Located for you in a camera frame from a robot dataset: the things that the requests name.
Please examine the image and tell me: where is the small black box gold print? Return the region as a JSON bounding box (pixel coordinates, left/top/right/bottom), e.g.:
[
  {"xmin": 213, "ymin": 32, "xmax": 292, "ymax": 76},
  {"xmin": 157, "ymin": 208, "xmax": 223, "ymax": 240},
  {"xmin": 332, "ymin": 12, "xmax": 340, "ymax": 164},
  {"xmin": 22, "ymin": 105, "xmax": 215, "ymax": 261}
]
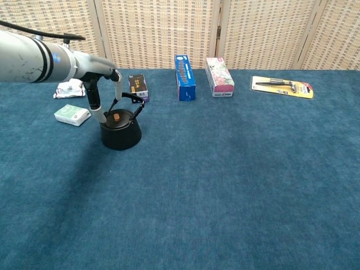
[{"xmin": 128, "ymin": 74, "xmax": 150, "ymax": 103}]

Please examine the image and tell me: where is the white crinkled foil packet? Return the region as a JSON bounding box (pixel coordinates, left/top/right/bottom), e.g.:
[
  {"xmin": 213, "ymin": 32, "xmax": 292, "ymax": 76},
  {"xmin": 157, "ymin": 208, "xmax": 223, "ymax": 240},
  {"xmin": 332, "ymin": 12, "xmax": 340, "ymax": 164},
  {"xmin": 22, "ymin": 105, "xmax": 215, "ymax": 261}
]
[{"xmin": 53, "ymin": 78, "xmax": 87, "ymax": 100}]

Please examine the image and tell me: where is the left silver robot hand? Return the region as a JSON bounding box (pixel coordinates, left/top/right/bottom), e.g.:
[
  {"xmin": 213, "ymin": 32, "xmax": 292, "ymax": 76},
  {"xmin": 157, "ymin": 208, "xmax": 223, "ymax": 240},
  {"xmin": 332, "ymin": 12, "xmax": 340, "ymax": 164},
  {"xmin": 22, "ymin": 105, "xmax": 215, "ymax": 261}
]
[{"xmin": 73, "ymin": 50, "xmax": 123, "ymax": 124}]

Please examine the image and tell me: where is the yellow razor blister pack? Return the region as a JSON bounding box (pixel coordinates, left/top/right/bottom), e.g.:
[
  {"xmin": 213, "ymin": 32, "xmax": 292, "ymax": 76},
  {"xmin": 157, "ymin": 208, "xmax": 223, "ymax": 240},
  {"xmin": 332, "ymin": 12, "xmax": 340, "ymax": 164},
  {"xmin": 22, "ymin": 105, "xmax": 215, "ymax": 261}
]
[{"xmin": 250, "ymin": 75, "xmax": 315, "ymax": 100}]

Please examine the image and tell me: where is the pale green tissue pack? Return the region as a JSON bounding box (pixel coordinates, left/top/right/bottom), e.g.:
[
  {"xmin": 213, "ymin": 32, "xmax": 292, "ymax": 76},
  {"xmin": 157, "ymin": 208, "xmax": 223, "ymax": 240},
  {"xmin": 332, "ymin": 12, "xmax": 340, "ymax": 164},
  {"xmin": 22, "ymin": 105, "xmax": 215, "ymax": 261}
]
[{"xmin": 53, "ymin": 103, "xmax": 92, "ymax": 127}]

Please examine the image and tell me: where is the floral pink white box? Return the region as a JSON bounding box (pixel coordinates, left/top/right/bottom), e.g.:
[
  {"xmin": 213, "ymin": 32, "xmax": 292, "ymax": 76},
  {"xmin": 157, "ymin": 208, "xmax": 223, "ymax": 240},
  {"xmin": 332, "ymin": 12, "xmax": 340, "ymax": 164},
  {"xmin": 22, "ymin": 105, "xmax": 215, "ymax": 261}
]
[{"xmin": 205, "ymin": 57, "xmax": 235, "ymax": 98}]

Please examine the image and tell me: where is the black cast iron teapot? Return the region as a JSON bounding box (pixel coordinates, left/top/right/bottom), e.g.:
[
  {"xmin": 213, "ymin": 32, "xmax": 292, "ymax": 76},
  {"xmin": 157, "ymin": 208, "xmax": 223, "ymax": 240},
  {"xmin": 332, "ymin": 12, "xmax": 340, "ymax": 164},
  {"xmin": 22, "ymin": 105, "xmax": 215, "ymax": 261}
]
[{"xmin": 100, "ymin": 92, "xmax": 146, "ymax": 151}]

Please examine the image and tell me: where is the black teapot lid orange knob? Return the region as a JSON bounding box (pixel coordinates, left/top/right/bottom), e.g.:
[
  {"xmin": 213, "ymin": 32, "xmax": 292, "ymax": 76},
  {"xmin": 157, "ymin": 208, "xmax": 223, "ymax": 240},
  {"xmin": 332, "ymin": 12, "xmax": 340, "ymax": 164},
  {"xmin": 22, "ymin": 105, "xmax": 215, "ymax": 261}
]
[{"xmin": 103, "ymin": 109, "xmax": 135, "ymax": 129}]

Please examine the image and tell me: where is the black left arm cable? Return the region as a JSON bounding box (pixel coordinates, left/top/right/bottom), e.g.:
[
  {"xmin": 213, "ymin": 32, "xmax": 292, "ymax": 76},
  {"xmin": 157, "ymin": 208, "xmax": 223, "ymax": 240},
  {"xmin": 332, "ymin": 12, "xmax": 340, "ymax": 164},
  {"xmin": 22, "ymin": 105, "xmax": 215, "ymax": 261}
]
[{"xmin": 0, "ymin": 20, "xmax": 86, "ymax": 46}]

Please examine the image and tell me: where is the long blue box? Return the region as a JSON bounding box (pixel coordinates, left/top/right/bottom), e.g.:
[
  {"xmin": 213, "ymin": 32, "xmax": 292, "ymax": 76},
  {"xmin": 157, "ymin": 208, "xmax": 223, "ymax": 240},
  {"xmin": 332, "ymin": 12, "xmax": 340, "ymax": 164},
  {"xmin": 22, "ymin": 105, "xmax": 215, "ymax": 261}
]
[{"xmin": 174, "ymin": 54, "xmax": 197, "ymax": 102}]

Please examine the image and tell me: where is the blue table cloth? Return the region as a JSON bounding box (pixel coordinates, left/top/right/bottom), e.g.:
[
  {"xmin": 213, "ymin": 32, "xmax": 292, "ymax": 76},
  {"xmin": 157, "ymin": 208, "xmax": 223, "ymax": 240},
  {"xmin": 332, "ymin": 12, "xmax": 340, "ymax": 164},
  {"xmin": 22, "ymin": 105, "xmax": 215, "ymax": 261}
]
[{"xmin": 0, "ymin": 67, "xmax": 360, "ymax": 270}]

